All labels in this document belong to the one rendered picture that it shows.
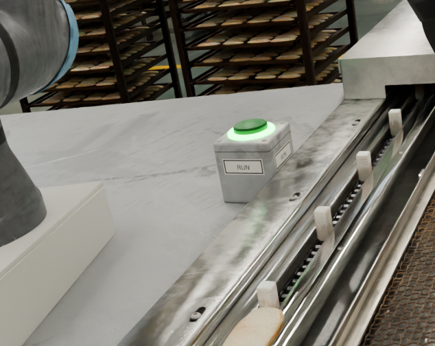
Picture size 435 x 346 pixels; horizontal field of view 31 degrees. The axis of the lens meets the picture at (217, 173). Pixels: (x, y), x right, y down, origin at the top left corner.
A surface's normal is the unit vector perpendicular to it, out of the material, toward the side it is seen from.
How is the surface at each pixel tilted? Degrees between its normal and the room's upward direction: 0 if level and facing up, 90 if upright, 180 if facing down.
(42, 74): 122
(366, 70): 90
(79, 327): 0
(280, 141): 90
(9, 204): 69
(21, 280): 90
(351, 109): 0
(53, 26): 96
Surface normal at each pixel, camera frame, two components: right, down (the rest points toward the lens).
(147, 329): -0.18, -0.92
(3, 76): 0.93, 0.23
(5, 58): 0.92, -0.03
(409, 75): -0.43, 0.40
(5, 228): 0.70, 0.07
